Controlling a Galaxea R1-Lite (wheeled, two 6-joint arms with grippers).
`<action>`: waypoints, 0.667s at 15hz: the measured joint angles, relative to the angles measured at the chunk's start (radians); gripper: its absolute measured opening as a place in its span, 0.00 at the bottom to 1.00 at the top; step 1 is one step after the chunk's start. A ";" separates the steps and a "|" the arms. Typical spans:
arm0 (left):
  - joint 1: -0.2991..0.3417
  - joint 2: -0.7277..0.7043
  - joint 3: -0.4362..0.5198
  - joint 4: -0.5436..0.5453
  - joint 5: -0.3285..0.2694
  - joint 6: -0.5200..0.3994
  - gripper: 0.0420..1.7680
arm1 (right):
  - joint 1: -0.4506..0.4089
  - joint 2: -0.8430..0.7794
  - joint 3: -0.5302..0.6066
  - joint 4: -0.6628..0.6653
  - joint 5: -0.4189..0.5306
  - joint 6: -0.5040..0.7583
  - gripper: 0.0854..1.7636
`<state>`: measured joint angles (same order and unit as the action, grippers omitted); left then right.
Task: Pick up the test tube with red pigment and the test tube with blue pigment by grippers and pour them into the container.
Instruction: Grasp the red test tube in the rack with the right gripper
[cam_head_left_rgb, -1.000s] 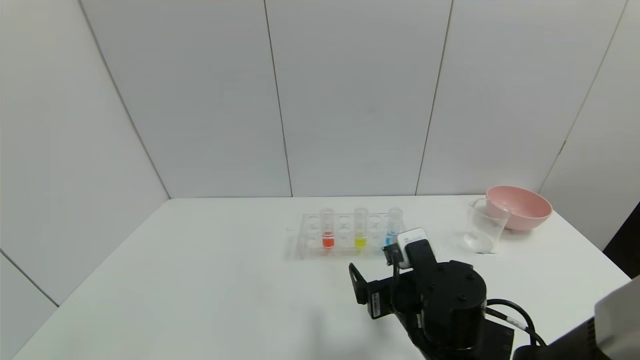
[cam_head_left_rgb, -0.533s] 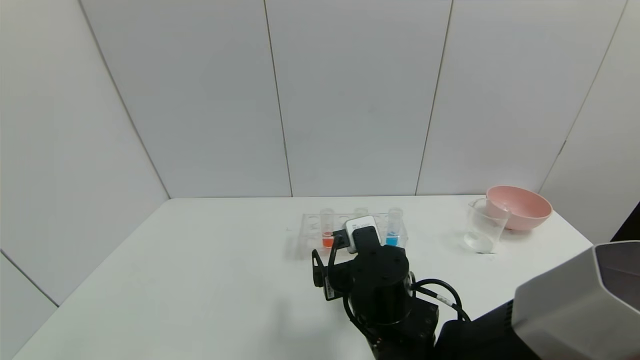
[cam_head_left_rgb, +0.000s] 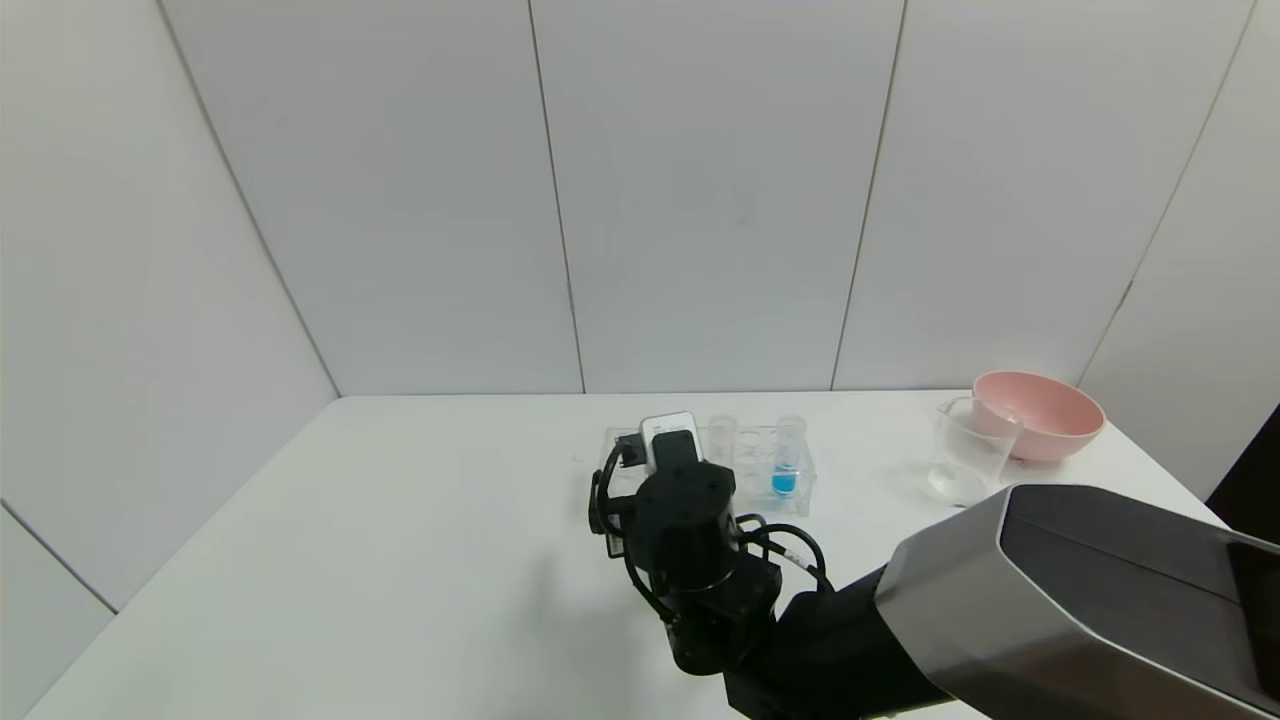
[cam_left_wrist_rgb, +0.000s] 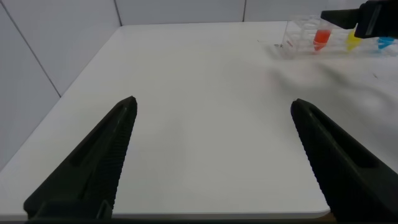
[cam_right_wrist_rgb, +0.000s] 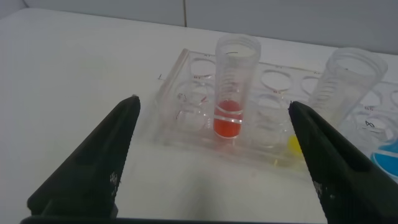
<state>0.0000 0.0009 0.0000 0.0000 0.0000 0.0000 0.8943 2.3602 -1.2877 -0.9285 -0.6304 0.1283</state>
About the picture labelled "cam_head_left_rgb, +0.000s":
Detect blue pigment test tube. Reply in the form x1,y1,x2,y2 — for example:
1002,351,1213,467
773,415,807,499

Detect clear acrylic test tube rack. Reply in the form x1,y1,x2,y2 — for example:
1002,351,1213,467
597,425,816,519

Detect clear glass beaker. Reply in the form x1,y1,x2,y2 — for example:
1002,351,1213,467
925,397,1021,506

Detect pink bowl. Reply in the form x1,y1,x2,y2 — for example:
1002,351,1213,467
972,371,1107,463

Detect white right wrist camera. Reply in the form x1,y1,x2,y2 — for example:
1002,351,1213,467
640,412,704,473

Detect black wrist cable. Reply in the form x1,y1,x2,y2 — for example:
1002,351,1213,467
740,512,831,591

